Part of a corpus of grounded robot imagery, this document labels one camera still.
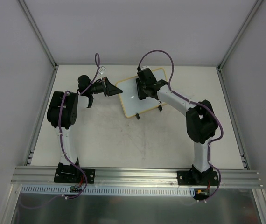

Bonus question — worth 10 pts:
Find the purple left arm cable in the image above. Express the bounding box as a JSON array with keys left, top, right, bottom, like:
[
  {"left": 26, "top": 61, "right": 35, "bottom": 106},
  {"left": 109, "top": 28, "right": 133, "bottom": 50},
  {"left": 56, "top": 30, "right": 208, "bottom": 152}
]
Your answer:
[{"left": 18, "top": 52, "right": 101, "bottom": 210}]

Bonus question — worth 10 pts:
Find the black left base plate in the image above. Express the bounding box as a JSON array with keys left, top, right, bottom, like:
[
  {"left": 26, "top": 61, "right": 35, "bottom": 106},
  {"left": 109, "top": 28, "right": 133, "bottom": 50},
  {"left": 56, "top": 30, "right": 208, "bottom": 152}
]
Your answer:
[{"left": 54, "top": 163, "right": 95, "bottom": 184}]

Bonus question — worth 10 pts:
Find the aluminium mounting rail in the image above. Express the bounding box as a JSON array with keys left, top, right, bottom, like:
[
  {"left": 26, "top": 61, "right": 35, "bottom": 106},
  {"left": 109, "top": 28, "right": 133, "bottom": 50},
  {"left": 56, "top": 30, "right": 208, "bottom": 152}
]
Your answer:
[{"left": 10, "top": 166, "right": 264, "bottom": 189}]

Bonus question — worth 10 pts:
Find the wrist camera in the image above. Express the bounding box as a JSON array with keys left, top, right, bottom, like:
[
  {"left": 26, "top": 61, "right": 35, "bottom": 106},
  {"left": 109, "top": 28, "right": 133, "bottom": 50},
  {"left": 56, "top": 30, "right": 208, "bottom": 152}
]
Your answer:
[
  {"left": 137, "top": 66, "right": 147, "bottom": 71},
  {"left": 98, "top": 66, "right": 106, "bottom": 75}
]

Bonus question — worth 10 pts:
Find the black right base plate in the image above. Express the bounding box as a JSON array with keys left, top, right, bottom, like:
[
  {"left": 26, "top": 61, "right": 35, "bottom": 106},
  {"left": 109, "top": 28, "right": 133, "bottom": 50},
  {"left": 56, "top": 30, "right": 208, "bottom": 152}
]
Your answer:
[{"left": 177, "top": 170, "right": 219, "bottom": 186}]

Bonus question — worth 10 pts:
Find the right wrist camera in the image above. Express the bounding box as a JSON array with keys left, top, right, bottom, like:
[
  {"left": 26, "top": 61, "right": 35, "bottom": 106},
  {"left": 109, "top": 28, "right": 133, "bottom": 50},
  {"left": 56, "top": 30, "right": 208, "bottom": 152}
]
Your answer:
[{"left": 137, "top": 66, "right": 147, "bottom": 71}]

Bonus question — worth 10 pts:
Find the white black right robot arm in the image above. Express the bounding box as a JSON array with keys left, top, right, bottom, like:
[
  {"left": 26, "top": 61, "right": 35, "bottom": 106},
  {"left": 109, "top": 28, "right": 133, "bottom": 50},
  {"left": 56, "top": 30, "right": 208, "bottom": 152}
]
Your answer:
[{"left": 136, "top": 68, "right": 219, "bottom": 186}]

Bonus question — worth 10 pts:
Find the right aluminium frame post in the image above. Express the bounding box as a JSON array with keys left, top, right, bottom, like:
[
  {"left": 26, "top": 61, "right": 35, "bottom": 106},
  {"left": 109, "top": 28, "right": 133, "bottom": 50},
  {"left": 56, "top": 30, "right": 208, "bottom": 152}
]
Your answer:
[{"left": 217, "top": 0, "right": 264, "bottom": 70}]

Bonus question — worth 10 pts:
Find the aluminium frame post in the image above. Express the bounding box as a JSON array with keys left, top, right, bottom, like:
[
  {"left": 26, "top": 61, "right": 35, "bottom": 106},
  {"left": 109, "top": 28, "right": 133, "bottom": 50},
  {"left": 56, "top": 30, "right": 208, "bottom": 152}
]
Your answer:
[
  {"left": 217, "top": 0, "right": 264, "bottom": 70},
  {"left": 17, "top": 0, "right": 57, "bottom": 69}
]

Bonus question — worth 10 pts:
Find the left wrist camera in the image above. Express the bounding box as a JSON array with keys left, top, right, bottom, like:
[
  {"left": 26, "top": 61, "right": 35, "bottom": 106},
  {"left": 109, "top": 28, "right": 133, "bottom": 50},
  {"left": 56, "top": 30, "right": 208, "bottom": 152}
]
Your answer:
[{"left": 98, "top": 66, "right": 106, "bottom": 75}]

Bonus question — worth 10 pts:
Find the white slotted cable duct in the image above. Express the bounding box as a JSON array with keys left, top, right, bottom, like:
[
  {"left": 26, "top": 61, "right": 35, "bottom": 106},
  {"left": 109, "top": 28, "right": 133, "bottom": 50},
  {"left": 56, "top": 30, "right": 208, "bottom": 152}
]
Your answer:
[{"left": 21, "top": 185, "right": 195, "bottom": 197}]

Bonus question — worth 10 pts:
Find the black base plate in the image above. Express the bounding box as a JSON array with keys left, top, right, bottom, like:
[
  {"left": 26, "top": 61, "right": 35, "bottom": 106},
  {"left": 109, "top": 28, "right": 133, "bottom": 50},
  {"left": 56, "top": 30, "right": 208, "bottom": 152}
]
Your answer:
[
  {"left": 54, "top": 163, "right": 95, "bottom": 184},
  {"left": 177, "top": 170, "right": 219, "bottom": 186}
]

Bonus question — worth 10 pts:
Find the left aluminium frame post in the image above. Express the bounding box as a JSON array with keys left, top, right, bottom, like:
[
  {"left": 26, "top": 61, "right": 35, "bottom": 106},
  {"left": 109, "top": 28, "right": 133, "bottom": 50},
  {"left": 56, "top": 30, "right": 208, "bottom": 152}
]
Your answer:
[{"left": 17, "top": 0, "right": 57, "bottom": 69}]

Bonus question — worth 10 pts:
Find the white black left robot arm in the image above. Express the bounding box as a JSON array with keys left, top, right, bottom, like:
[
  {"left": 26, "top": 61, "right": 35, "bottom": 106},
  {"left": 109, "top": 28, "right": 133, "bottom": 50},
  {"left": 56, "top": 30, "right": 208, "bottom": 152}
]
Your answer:
[{"left": 47, "top": 75, "right": 123, "bottom": 184}]

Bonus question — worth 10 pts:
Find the yellow framed small whiteboard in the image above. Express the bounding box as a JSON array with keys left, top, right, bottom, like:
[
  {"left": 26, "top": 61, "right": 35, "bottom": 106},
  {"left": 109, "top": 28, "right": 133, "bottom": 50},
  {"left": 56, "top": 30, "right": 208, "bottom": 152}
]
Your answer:
[{"left": 116, "top": 75, "right": 166, "bottom": 118}]

